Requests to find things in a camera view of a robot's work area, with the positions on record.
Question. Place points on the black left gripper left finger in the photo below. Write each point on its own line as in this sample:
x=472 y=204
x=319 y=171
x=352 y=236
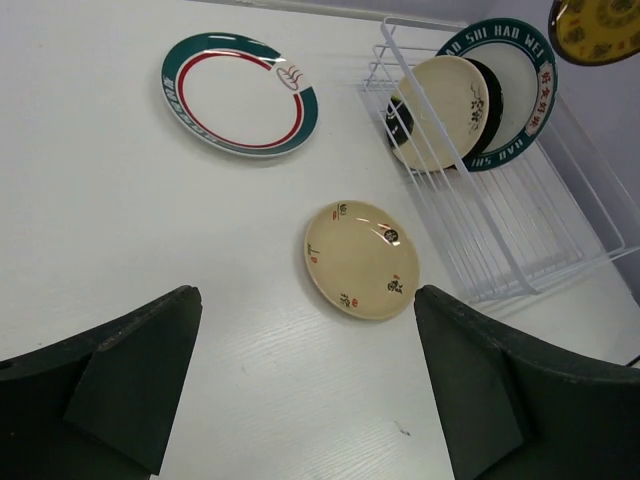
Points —
x=100 y=404

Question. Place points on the white wire dish rack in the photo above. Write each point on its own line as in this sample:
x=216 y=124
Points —
x=552 y=215

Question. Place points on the dark blue rimmed white plate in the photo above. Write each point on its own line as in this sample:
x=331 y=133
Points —
x=524 y=63

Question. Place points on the green red rimmed white plate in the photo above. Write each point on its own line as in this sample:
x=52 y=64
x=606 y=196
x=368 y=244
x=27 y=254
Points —
x=239 y=95

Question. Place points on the yellow brown patterned plate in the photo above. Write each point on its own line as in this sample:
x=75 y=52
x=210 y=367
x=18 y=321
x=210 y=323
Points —
x=594 y=32

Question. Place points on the cream plate with black patch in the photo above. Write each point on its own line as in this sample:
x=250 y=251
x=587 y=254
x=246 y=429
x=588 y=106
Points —
x=450 y=108

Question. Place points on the cream plate with small prints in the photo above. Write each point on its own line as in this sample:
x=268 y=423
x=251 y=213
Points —
x=361 y=260

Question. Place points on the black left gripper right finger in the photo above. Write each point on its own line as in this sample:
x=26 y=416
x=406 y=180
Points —
x=513 y=406

